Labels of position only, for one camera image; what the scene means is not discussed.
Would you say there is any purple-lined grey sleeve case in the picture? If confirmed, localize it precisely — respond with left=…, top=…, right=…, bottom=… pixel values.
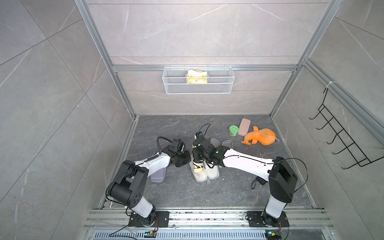
left=150, top=168, right=166, bottom=183

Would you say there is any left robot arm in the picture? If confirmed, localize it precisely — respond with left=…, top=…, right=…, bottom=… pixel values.
left=106, top=137, right=191, bottom=222

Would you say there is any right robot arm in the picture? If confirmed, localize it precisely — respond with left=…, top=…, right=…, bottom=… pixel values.
left=193, top=136, right=298, bottom=228

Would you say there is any green lidded small jar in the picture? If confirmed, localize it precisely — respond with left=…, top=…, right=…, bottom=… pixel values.
left=229, top=125, right=239, bottom=137

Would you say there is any pink rectangular case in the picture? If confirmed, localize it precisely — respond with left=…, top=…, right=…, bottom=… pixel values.
left=238, top=118, right=251, bottom=137

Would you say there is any orange whale plush toy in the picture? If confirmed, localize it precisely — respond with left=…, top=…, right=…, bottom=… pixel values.
left=241, top=127, right=276, bottom=146

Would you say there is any yellow packet in basket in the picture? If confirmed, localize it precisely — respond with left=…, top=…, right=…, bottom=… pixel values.
left=186, top=70, right=208, bottom=84

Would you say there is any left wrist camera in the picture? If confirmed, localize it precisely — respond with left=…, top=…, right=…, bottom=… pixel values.
left=169, top=139, right=185, bottom=154

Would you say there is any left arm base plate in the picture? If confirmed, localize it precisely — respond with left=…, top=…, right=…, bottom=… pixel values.
left=128, top=211, right=170, bottom=228

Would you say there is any white wire wall basket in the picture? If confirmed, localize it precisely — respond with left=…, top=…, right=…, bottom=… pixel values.
left=162, top=66, right=235, bottom=95

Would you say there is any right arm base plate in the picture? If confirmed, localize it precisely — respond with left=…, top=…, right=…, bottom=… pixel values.
left=245, top=211, right=290, bottom=228

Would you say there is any aluminium front rail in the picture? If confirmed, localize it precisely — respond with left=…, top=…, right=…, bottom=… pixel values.
left=81, top=208, right=339, bottom=240

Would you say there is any black wall hook rack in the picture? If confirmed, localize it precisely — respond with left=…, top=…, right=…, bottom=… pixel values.
left=309, top=88, right=384, bottom=170

